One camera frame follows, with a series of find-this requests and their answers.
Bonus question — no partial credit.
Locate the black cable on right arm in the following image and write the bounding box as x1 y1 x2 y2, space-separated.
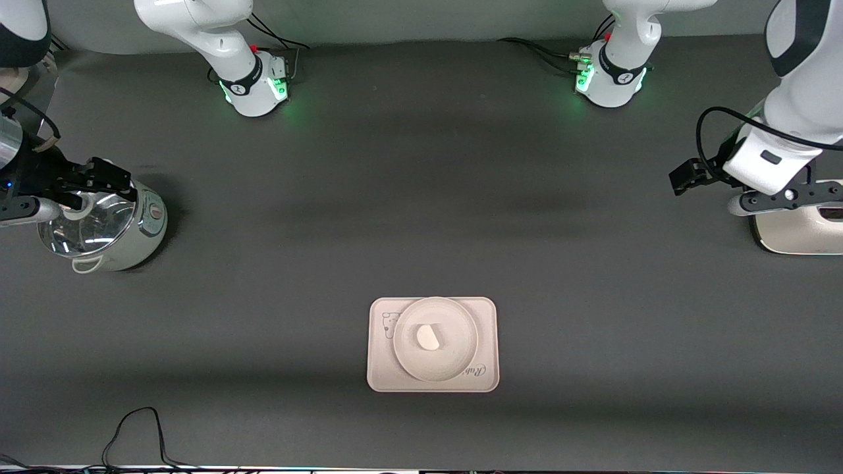
0 84 61 140

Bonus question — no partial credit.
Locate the black cable at arm base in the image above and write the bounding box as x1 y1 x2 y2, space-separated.
496 13 616 74
247 13 311 83

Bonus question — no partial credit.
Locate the black cable at left arm base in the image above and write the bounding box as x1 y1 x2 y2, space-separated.
496 13 616 74

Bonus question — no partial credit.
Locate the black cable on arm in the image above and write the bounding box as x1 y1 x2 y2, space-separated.
695 105 843 186
0 84 61 140

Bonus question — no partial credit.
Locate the black cable at right arm base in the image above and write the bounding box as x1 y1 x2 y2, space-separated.
247 13 311 83

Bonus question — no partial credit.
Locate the black looped cable on table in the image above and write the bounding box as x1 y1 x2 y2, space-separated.
101 406 202 471

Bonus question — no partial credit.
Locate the white two-slot toaster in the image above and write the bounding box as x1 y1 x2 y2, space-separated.
749 179 843 255

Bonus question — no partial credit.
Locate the glass pot lid with knob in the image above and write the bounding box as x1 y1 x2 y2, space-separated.
38 191 136 257

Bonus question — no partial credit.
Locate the round beige plate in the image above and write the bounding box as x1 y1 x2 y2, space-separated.
393 296 479 383

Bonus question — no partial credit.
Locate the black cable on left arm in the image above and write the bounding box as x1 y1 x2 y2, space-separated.
695 105 843 186

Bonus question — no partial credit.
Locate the pale green electric cooking pot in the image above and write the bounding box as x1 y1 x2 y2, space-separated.
38 181 169 274

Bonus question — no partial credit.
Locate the beige rectangular tray rabbit print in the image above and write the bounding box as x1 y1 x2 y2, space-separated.
367 296 500 393

